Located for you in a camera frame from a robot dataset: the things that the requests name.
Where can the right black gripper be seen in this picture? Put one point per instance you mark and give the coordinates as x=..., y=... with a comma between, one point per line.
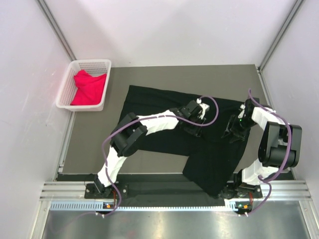
x=239, y=135

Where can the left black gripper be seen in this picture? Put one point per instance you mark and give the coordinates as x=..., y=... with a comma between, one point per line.
x=196, y=131

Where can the black t-shirt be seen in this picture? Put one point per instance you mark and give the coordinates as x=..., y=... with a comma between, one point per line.
x=212, y=158

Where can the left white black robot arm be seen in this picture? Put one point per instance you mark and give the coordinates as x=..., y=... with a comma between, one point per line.
x=128, y=135

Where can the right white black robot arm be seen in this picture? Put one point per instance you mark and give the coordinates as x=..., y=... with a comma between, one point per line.
x=279, y=148

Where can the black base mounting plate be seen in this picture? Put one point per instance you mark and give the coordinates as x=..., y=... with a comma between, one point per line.
x=164, y=190

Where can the crumpled red t-shirt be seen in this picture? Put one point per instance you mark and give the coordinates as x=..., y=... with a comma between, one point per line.
x=89, y=89

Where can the white perforated plastic basket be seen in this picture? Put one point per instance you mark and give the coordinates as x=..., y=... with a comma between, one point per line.
x=66, y=93

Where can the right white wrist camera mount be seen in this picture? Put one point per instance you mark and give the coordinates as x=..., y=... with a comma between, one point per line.
x=242, y=115

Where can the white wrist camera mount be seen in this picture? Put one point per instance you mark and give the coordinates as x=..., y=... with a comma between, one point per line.
x=204, y=108
x=242, y=115

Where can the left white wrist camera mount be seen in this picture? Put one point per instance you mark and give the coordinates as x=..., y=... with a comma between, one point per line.
x=204, y=108

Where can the aluminium frame rail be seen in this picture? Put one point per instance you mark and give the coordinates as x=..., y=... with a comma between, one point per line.
x=280, y=190

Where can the grey slotted cable duct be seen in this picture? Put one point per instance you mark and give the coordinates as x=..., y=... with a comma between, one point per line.
x=102, y=206

